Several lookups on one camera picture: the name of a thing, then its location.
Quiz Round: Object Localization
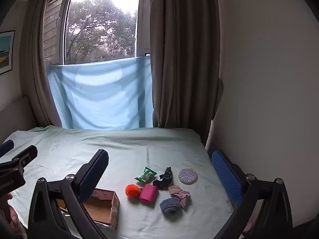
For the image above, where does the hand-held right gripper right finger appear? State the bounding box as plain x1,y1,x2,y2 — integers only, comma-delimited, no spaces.
211,150,293,239

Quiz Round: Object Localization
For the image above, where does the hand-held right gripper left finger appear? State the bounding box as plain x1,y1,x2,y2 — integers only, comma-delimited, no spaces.
27,149,109,239

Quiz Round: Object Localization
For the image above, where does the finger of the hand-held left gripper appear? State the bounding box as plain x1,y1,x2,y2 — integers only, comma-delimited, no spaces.
0,139,15,158
0,145,38,177

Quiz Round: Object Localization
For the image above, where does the cardboard box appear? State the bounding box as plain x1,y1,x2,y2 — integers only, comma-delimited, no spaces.
57,188,120,231

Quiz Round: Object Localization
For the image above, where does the orange fluffy pom-pom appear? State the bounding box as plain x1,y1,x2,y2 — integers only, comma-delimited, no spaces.
125,184,143,199

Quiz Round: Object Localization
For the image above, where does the pale pink sock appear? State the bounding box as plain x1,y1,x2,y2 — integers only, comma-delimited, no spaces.
168,185,191,210

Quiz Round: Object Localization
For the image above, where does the green wipes packet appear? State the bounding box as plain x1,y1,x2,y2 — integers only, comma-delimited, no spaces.
135,167,157,183

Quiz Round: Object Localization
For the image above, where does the pink soft pouch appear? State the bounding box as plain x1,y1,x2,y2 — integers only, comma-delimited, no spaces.
139,184,159,206

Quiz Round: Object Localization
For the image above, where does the black white patterned scrunchie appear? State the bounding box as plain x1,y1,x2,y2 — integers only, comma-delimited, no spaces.
159,166,173,182

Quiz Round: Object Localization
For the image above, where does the grey sock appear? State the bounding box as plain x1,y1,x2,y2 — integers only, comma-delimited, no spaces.
159,197,182,215

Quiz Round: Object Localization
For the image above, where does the person's left hand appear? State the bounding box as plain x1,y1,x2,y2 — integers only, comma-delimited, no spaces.
0,192,26,237

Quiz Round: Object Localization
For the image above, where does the beige bed headboard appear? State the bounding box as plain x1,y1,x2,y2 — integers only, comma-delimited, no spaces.
0,96,38,142

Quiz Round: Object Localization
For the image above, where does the round glittery pad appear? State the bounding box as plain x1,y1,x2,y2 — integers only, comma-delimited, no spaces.
178,168,198,185

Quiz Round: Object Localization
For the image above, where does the pink cloth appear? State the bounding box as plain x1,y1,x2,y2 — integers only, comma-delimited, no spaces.
243,219,257,233

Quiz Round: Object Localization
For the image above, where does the beige curtain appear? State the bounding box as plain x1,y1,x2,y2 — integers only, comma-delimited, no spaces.
149,0,223,142
19,0,63,127

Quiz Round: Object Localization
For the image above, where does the light blue hanging cloth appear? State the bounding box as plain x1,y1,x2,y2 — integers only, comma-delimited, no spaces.
47,56,154,130

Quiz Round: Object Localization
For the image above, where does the window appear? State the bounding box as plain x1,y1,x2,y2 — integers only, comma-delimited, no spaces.
43,0,151,65

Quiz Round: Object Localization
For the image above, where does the framed wall picture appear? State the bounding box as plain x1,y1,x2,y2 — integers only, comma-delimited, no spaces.
0,30,15,74

